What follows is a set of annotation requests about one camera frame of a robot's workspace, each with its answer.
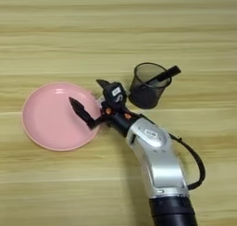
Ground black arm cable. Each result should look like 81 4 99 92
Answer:
168 132 206 192

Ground black marker pen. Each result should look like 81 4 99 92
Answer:
144 65 181 86

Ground black mesh pen cup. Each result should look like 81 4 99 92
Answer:
128 62 172 110

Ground pink round plate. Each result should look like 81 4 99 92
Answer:
21 82 103 152

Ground small black white-labelled box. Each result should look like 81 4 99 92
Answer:
102 82 128 109

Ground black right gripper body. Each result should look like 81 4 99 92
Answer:
88 100 146 138

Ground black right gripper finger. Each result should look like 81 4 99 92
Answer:
95 79 112 91
68 96 97 131

